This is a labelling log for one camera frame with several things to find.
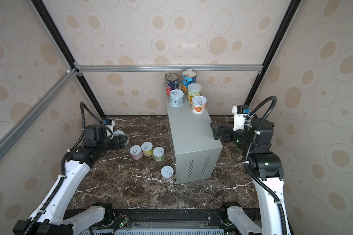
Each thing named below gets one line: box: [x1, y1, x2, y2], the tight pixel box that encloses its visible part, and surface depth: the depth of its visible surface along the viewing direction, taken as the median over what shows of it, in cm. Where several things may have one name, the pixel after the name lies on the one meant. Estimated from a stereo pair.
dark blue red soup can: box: [164, 72, 179, 96], surface depth 79 cm
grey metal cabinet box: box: [162, 83, 224, 185], surface depth 69 cm
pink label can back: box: [129, 144, 144, 161], surface depth 96 cm
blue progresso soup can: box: [181, 69, 198, 94], surface depth 81 cm
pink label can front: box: [160, 164, 175, 182], surface depth 85 cm
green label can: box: [152, 146, 166, 162], surface depth 94 cm
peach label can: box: [191, 94, 208, 115], surface depth 73 cm
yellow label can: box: [187, 82, 203, 104], surface depth 77 cm
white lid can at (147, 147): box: [140, 141, 154, 157], surface depth 96 cm
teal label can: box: [169, 89, 184, 108], surface depth 77 cm
